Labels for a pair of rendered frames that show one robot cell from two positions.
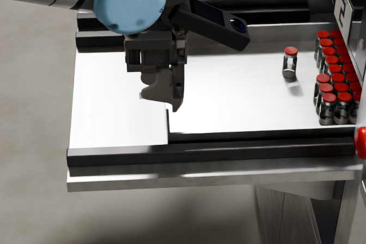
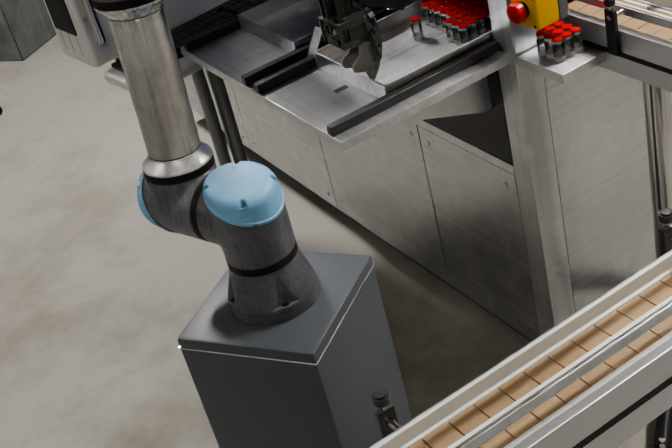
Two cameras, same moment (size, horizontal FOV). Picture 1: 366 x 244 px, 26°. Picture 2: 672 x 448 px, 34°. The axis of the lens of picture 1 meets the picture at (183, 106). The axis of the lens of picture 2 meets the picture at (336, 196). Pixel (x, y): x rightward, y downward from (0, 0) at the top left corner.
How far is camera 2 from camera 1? 1.20 m
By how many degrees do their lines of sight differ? 19
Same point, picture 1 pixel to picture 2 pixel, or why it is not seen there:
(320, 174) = (489, 67)
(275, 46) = (394, 31)
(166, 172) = (397, 109)
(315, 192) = (480, 106)
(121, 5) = not seen: outside the picture
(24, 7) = (30, 234)
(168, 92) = (369, 60)
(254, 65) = (391, 45)
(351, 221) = (520, 97)
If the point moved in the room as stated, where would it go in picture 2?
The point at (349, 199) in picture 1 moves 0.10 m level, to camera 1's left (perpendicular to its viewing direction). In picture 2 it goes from (510, 84) to (469, 104)
